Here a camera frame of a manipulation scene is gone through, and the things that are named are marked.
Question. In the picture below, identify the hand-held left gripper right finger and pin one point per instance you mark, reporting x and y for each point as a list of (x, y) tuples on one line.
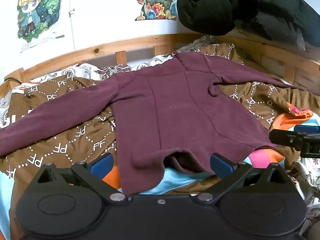
[(221, 166)]

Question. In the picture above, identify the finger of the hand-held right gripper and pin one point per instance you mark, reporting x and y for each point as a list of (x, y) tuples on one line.
[(285, 137)]

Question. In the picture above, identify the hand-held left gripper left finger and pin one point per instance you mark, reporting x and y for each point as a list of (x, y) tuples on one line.
[(103, 166)]

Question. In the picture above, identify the maroon long-sleeved sweater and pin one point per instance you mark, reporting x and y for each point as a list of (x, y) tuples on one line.
[(175, 110)]

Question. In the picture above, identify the colourful patterned cloth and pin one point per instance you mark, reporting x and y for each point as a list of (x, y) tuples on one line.
[(287, 120)]

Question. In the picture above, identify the brown printed blanket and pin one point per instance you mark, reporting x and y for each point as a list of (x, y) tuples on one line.
[(75, 135)]

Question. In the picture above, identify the white floral bed sheet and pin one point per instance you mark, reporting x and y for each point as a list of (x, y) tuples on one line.
[(80, 71)]

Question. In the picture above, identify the black puffy jacket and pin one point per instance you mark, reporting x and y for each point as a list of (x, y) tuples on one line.
[(212, 5)]

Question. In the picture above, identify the cartoon figure wall poster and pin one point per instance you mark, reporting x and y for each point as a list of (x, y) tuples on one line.
[(32, 12)]

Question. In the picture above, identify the dark colourful wall poster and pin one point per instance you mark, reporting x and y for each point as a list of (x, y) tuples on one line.
[(150, 2)]

